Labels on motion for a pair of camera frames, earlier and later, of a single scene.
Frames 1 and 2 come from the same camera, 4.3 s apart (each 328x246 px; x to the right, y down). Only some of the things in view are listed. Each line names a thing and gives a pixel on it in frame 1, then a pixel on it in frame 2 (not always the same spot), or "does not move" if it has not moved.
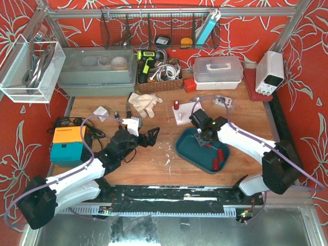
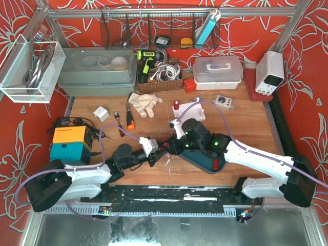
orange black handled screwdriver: x=128 y=113 does not move
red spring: x=176 y=104 does not move
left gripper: x=143 y=139 to x=154 y=158
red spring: x=216 y=164 does not move
